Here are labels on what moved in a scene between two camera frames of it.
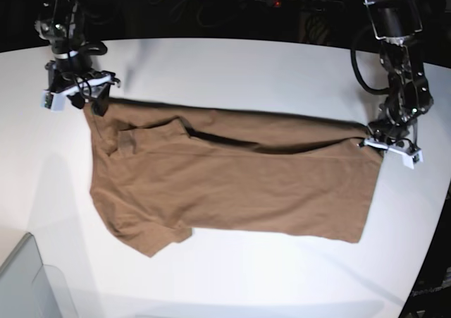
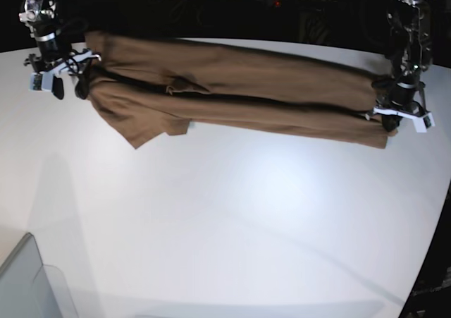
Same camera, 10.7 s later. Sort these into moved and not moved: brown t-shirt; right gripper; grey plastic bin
Moved: brown t-shirt; right gripper
Not moved: grey plastic bin
